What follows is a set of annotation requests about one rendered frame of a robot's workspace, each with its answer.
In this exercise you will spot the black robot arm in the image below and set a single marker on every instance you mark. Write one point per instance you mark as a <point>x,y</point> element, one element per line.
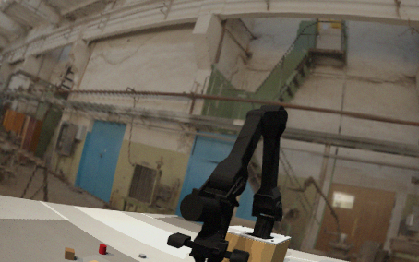
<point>215,199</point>

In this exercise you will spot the red cylinder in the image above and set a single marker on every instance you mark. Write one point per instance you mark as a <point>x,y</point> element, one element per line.
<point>102,249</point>

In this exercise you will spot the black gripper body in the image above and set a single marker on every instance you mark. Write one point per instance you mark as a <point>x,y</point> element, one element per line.
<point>179,240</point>

